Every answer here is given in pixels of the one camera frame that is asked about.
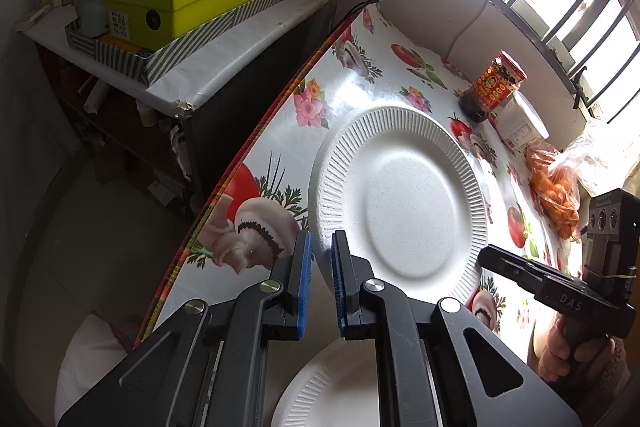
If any white foam plate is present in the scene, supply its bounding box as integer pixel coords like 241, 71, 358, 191
271, 339, 380, 427
308, 105, 488, 303

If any person's right hand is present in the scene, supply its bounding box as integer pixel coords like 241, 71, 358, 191
528, 314, 615, 383

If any fruit pattern tablecloth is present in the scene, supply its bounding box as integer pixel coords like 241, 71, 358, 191
143, 5, 580, 357

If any plastic bag of oranges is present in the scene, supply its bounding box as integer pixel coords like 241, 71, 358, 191
523, 120, 640, 242

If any white plastic tub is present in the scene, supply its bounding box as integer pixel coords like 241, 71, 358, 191
495, 91, 549, 152

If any red label sauce jar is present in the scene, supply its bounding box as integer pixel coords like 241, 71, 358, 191
459, 50, 527, 122

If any side shelf table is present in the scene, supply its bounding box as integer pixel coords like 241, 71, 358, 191
24, 0, 329, 117

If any striped black white box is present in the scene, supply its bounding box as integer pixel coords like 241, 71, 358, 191
64, 0, 292, 88

